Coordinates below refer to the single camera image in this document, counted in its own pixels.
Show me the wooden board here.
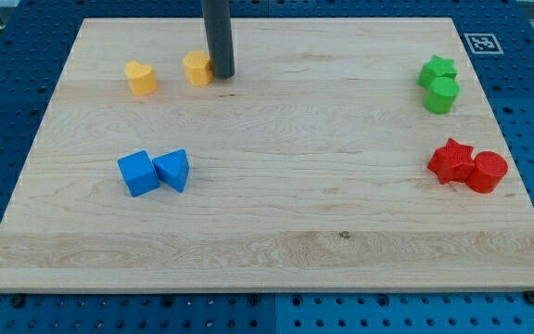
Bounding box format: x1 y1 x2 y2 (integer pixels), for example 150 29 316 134
0 18 534 294

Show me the green star block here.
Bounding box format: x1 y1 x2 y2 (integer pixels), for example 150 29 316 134
417 55 458 88

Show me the yellow hexagon block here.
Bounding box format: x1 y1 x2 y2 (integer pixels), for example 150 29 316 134
183 50 213 86

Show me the blue cube block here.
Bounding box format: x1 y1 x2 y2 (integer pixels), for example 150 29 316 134
117 150 160 197

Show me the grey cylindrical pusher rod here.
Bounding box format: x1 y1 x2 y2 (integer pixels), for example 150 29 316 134
201 0 235 79

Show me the green cylinder block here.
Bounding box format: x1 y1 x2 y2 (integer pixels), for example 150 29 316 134
424 77 460 114

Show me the white fiducial marker tag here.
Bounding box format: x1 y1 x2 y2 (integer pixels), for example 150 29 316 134
464 32 503 55

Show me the red cylinder block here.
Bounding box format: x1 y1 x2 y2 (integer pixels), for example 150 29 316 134
465 151 508 194

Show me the blue triangle block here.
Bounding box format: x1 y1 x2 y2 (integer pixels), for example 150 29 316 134
152 149 189 193

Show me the red star block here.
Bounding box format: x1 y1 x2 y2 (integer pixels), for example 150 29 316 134
427 138 475 185

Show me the yellow heart block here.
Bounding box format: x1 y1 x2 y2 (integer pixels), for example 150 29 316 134
124 60 159 96

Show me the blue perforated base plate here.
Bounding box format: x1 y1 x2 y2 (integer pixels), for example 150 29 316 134
0 1 534 333

